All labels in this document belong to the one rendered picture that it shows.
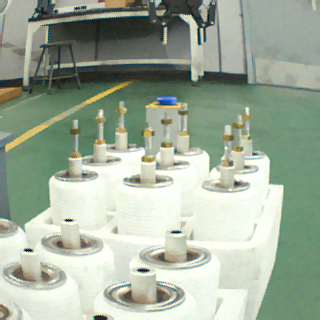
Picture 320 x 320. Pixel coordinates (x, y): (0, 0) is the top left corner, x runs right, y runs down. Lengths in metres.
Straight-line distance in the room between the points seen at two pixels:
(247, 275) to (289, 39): 5.13
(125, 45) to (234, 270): 5.23
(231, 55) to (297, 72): 0.71
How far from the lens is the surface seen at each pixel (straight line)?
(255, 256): 0.90
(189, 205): 1.08
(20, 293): 0.56
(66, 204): 0.99
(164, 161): 1.08
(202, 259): 0.65
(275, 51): 5.95
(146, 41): 6.02
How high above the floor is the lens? 0.48
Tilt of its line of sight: 12 degrees down
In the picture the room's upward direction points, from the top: straight up
